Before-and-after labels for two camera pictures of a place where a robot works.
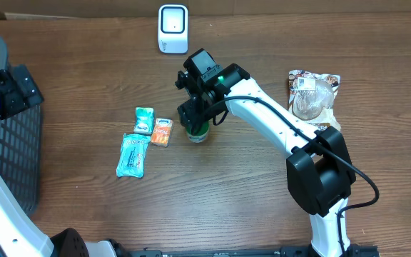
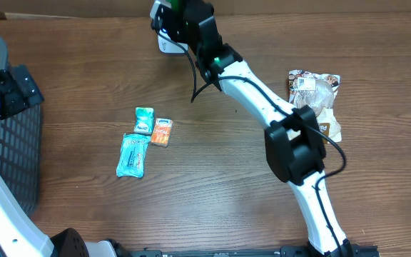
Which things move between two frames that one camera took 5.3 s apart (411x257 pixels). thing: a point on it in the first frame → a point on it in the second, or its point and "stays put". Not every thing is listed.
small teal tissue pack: [144, 120] stays put
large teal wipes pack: [132, 158] stays put
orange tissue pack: [161, 132] stays put
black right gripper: [194, 118] → [180, 38]
